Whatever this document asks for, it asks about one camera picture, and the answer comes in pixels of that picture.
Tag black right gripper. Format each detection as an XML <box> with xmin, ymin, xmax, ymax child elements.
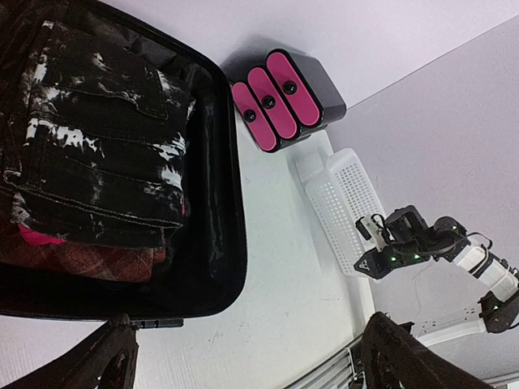
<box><xmin>354</xmin><ymin>205</ymin><xmax>428</xmax><ymax>280</ymax></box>

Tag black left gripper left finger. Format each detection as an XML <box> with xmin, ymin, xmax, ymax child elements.
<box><xmin>6</xmin><ymin>314</ymin><xmax>139</xmax><ymax>389</ymax></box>

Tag red plaid garment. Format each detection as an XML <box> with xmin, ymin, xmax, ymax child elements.
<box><xmin>1</xmin><ymin>238</ymin><xmax>166</xmax><ymax>283</ymax></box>

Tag aluminium rail frame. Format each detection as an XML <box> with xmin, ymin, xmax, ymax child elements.
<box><xmin>288</xmin><ymin>310</ymin><xmax>513</xmax><ymax>388</ymax></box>

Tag white perforated plastic basket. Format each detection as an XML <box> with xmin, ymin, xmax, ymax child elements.
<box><xmin>295</xmin><ymin>148</ymin><xmax>386</xmax><ymax>277</ymax></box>

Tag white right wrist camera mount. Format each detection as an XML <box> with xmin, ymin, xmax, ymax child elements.
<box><xmin>355</xmin><ymin>214</ymin><xmax>387</xmax><ymax>252</ymax></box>

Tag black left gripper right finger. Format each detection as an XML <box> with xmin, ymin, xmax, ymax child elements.
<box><xmin>361</xmin><ymin>311</ymin><xmax>499</xmax><ymax>388</ymax></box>

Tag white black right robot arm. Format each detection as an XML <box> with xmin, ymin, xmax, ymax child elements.
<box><xmin>354</xmin><ymin>205</ymin><xmax>518</xmax><ymax>334</ymax></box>

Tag black ribbed hard-shell suitcase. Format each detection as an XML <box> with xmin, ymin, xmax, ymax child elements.
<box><xmin>1</xmin><ymin>1</ymin><xmax>247</xmax><ymax>327</ymax></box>

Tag black pink drawer organizer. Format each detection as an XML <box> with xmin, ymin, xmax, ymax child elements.
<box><xmin>231</xmin><ymin>49</ymin><xmax>347</xmax><ymax>153</ymax></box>

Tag pink garment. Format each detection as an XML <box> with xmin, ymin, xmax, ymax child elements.
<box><xmin>18</xmin><ymin>224</ymin><xmax>65</xmax><ymax>246</ymax></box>

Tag black white splatter jeans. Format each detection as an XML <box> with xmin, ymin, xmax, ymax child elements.
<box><xmin>2</xmin><ymin>20</ymin><xmax>192</xmax><ymax>249</ymax></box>

